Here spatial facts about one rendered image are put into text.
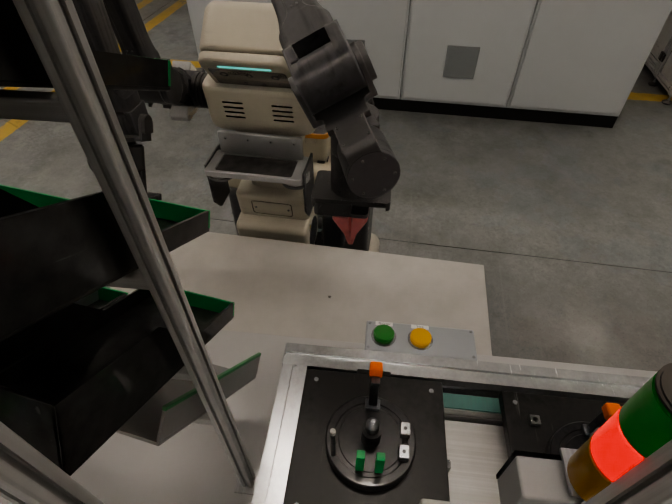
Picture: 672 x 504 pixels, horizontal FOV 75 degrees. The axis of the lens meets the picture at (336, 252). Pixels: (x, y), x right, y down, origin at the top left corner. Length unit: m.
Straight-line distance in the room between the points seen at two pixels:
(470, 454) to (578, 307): 1.65
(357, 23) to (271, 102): 2.37
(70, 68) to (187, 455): 0.73
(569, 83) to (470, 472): 3.17
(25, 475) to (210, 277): 0.87
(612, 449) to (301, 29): 0.48
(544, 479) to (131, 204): 0.42
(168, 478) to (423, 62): 3.11
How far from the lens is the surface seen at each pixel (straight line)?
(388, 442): 0.74
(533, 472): 0.49
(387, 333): 0.85
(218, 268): 1.14
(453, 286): 1.10
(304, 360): 0.83
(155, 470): 0.91
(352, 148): 0.44
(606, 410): 0.77
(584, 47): 3.61
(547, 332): 2.24
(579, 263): 2.63
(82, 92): 0.30
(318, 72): 0.48
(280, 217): 1.34
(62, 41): 0.29
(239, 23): 1.06
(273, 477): 0.76
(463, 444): 0.84
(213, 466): 0.88
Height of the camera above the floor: 1.67
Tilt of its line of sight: 45 degrees down
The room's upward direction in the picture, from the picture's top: straight up
